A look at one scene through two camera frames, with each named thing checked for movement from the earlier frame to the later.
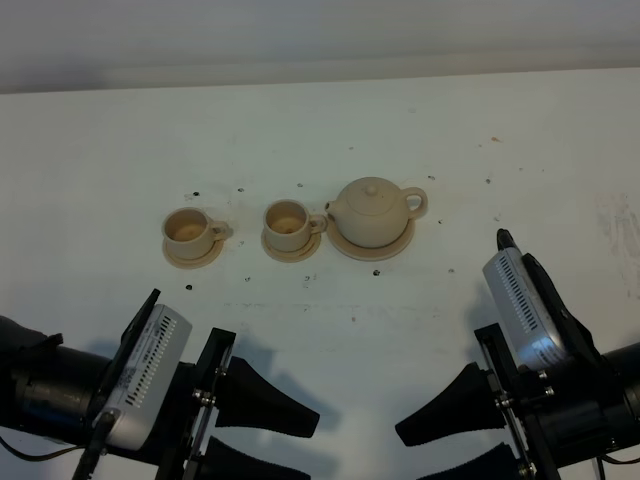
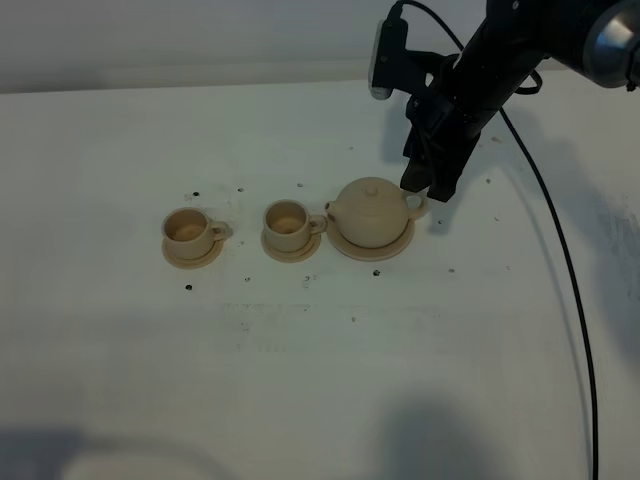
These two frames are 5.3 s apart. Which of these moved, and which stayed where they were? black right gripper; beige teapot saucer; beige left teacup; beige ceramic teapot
Moved: black right gripper
Stayed: beige ceramic teapot; beige teapot saucer; beige left teacup
